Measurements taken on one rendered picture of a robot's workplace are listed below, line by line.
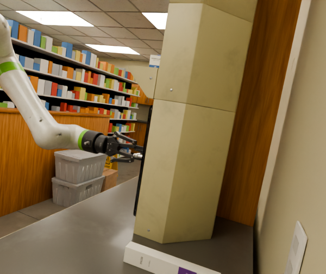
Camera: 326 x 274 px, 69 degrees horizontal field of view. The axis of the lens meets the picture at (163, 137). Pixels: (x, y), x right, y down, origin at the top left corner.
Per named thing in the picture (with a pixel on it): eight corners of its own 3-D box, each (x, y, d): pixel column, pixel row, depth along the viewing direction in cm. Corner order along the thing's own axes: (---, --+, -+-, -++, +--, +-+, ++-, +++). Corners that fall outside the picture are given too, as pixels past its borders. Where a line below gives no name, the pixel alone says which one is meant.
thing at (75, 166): (106, 175, 338) (109, 153, 334) (76, 186, 281) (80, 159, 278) (82, 168, 352) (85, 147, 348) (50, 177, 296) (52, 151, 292)
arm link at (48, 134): (33, 74, 104) (18, 92, 107) (8, 66, 93) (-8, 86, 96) (76, 137, 95) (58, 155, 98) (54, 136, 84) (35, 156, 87)
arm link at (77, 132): (73, 123, 111) (69, 146, 112) (52, 120, 99) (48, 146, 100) (98, 129, 106) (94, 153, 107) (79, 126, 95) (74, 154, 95)
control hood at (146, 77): (181, 105, 108) (185, 83, 107) (153, 98, 78) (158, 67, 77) (158, 102, 112) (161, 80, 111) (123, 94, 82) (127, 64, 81)
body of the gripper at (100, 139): (92, 154, 96) (112, 159, 93) (95, 133, 95) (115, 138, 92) (104, 152, 103) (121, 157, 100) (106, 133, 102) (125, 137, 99)
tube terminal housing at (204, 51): (217, 220, 105) (252, 40, 96) (202, 259, 75) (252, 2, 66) (164, 204, 113) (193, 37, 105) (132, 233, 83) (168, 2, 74)
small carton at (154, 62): (164, 75, 92) (166, 59, 91) (161, 73, 87) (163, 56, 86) (151, 73, 93) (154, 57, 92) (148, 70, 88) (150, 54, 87)
